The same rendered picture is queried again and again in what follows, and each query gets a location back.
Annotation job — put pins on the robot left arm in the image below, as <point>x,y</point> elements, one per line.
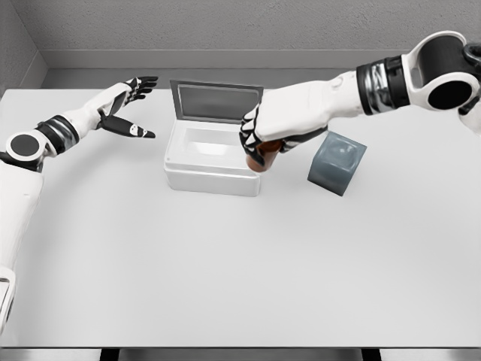
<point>26,158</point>

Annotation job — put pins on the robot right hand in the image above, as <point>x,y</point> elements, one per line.
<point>280,113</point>

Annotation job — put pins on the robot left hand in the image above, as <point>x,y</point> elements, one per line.
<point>112,98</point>

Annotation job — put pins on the brown cup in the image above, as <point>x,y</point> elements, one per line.
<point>263,156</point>

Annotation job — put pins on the white box with open lid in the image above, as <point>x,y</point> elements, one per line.
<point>210,146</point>

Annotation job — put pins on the grey-blue cube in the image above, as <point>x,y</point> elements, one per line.
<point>336,163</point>

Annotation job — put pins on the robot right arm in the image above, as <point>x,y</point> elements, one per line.
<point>406,82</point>

